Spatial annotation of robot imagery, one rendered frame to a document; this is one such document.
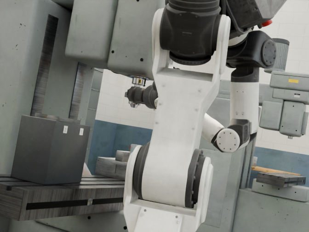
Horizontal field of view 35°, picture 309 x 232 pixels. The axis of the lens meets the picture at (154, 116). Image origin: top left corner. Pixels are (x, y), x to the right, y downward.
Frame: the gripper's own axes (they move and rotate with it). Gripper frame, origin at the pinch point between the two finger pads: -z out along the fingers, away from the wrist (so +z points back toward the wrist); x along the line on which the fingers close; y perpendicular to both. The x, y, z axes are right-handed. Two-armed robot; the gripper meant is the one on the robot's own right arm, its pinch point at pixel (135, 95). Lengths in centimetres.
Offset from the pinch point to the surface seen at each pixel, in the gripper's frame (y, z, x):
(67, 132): 17.3, 22.7, 37.6
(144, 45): -17.6, 10.0, 6.4
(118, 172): 30.4, -4.6, -1.2
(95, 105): -22, -518, -280
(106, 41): -18.3, -4.4, 14.1
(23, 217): 40, 37, 53
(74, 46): -15.1, -16.4, 20.9
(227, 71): -121, -466, -499
